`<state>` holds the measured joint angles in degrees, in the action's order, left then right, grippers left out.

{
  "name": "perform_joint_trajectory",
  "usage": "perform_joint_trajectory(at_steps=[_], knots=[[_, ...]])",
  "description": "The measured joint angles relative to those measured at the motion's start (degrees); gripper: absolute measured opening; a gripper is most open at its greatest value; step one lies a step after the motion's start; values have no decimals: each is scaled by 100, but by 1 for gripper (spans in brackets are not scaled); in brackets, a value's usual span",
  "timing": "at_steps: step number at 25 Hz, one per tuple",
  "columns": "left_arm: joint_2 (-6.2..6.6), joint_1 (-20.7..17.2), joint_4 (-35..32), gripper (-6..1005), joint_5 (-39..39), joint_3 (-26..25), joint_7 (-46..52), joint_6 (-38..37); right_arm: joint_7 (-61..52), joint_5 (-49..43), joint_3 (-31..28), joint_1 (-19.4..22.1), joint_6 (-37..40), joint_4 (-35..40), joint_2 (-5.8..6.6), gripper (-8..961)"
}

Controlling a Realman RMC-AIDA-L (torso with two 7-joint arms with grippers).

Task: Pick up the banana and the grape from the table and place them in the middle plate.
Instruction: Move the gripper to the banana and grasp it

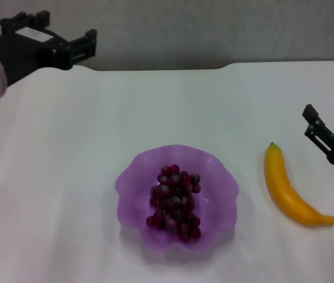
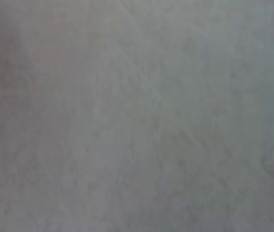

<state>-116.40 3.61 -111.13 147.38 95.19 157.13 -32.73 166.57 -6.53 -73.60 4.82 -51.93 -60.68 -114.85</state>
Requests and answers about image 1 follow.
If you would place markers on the dark red grape bunch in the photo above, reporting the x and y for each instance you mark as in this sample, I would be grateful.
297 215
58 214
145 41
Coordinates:
174 203

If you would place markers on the yellow banana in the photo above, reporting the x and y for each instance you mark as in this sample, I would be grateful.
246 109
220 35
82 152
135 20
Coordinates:
284 191

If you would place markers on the purple wavy plastic plate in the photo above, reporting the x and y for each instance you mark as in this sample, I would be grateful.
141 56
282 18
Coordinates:
214 200

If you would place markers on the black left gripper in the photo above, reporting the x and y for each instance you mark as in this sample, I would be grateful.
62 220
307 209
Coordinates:
28 53

